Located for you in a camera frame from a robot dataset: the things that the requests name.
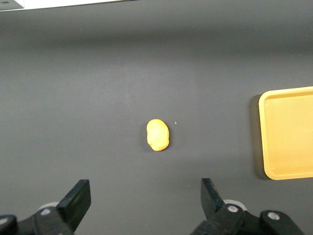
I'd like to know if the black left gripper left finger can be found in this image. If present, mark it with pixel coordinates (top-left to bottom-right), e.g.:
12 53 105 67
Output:
0 179 92 235

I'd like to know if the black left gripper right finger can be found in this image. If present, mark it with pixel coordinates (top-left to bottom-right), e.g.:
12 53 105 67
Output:
190 178 307 235

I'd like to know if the yellow-orange toy potato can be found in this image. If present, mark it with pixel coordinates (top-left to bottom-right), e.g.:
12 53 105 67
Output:
146 118 170 152

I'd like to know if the yellow plastic tray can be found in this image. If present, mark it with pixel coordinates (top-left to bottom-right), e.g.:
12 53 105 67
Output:
258 86 313 181

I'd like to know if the white table border strip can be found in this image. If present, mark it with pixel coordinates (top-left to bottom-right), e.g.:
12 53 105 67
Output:
0 0 139 12

